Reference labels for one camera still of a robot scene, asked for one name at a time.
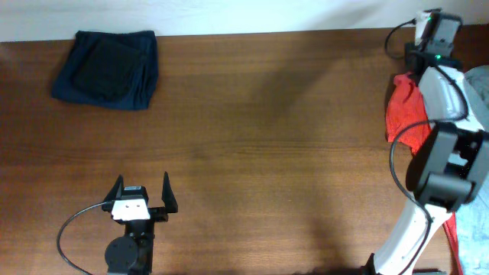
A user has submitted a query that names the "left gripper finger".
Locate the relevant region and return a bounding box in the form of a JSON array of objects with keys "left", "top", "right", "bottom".
[
  {"left": 103, "top": 175, "right": 124, "bottom": 202},
  {"left": 161, "top": 172, "right": 178, "bottom": 213}
]

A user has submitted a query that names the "light grey-green t-shirt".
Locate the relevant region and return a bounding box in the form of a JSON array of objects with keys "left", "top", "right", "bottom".
[{"left": 456, "top": 65, "right": 488, "bottom": 275}]

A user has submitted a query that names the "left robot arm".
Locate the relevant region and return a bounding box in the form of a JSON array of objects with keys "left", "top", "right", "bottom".
[{"left": 102, "top": 173, "right": 178, "bottom": 275}]

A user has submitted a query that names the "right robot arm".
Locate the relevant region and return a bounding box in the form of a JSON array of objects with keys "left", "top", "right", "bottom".
[{"left": 361, "top": 8, "right": 488, "bottom": 274}]

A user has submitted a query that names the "red printed t-shirt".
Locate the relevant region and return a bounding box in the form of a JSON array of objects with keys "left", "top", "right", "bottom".
[{"left": 386, "top": 73, "right": 463, "bottom": 274}]

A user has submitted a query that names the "folded navy blue garment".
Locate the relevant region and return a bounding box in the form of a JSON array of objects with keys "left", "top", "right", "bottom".
[{"left": 51, "top": 31, "right": 159, "bottom": 111}]

